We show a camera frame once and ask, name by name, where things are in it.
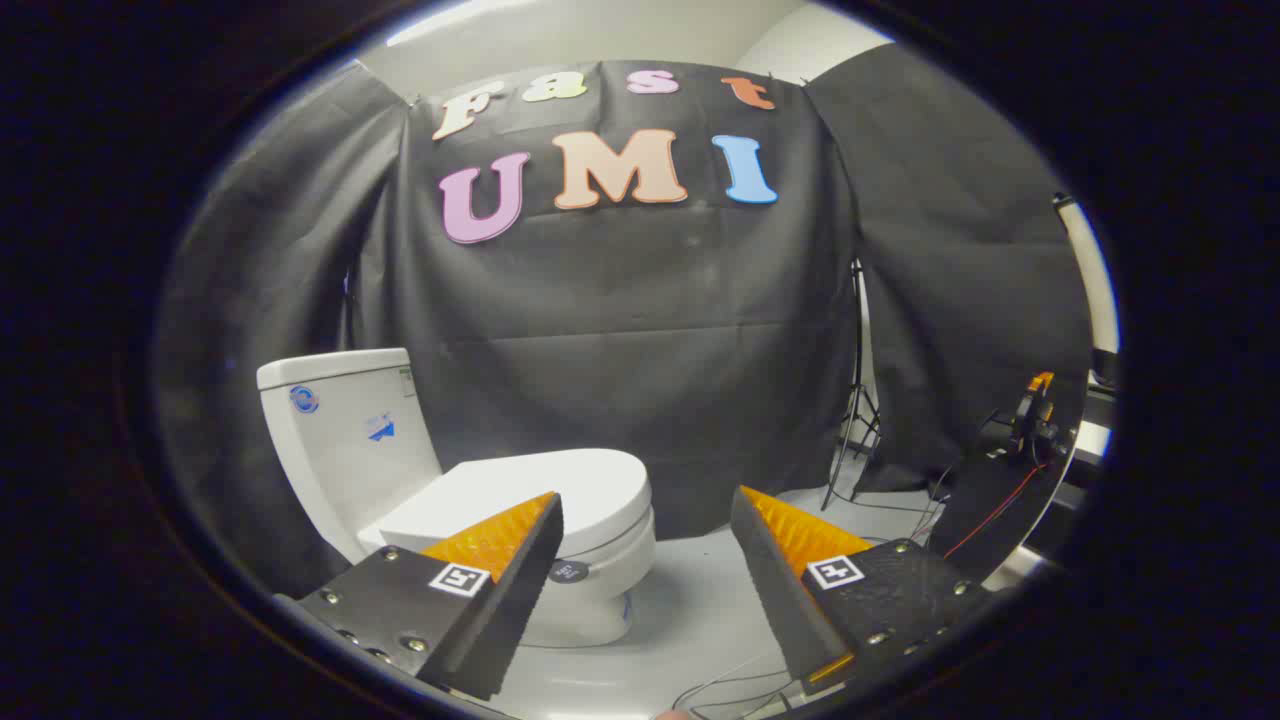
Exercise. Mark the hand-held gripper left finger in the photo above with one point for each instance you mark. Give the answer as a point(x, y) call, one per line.
point(510, 610)

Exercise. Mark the black backdrop cloth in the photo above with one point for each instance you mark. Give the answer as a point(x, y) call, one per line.
point(640, 330)

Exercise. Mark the orange and black device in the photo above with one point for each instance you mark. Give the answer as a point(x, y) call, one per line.
point(1030, 420)

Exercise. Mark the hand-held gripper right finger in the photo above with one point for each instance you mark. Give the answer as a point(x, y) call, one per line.
point(775, 590)

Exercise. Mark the black tripod stand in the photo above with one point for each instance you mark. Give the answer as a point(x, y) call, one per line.
point(857, 395)

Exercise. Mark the black covered side table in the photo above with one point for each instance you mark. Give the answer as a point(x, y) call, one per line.
point(995, 490)

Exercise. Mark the white toilet lid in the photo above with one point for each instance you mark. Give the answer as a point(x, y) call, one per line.
point(570, 480)

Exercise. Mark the white ceramic toilet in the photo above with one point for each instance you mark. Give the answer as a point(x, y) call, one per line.
point(340, 450)

